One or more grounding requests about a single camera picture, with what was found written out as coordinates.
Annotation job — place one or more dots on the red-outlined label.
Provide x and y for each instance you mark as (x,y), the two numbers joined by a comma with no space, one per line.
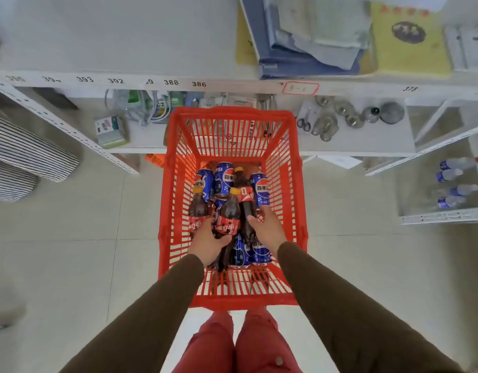
(301,88)

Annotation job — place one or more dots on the white flat box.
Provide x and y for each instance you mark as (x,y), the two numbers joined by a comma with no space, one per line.
(340,161)

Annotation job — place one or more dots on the red plastic shopping basket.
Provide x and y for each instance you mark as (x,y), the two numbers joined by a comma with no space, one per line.
(231,111)

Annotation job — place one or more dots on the person's right hand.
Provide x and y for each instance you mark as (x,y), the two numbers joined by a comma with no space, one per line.
(268,229)

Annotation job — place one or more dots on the stack of blue folders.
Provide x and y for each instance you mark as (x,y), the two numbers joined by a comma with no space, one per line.
(278,67)

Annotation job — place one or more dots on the metal piece with black knob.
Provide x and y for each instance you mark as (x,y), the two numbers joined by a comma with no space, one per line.
(370,114)

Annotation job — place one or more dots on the person's right forearm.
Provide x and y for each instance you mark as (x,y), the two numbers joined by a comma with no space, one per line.
(340,306)

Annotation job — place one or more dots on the person's left hand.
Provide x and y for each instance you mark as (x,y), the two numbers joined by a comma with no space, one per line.
(204,244)

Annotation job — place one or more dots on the yellow booklet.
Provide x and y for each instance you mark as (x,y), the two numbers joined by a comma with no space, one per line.
(410,58)

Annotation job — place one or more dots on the person's left forearm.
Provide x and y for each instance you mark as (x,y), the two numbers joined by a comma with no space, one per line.
(145,318)

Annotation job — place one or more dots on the orange tag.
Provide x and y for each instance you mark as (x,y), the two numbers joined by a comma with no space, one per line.
(155,161)

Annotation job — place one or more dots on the small white green box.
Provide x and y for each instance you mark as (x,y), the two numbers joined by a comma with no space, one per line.
(111,132)

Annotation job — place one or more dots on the person's leg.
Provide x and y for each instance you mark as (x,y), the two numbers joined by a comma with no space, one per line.
(208,349)
(262,345)

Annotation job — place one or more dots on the grey dome lid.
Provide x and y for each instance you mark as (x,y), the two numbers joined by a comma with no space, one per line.
(391,112)

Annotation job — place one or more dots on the cluster of round metal lids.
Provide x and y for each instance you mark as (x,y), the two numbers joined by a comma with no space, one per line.
(325,126)

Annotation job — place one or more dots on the yellow paper sheet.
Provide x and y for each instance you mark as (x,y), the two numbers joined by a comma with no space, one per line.
(245,50)

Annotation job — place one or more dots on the packaged scissors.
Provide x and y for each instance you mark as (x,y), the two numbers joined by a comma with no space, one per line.
(303,124)

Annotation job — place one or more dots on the person's right leg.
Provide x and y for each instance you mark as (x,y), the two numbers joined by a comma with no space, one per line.
(262,345)

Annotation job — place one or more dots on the striped cushion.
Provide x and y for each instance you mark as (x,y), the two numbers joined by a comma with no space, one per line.
(25,151)

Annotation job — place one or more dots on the white leaflet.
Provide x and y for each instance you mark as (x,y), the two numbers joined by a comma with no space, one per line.
(470,46)

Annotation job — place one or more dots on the white numbered storage rack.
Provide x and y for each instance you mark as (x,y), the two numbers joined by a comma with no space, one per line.
(107,38)

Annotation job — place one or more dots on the clear water bottle blue label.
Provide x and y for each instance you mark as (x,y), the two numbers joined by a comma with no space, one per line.
(458,190)
(448,201)
(448,175)
(460,163)

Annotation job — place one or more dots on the person's left leg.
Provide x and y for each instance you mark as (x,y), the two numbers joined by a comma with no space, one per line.
(208,349)

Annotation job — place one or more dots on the metal ladle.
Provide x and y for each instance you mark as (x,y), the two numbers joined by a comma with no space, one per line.
(267,100)

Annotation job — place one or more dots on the pale grey paper sheets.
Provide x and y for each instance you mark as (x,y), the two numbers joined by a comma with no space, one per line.
(320,23)

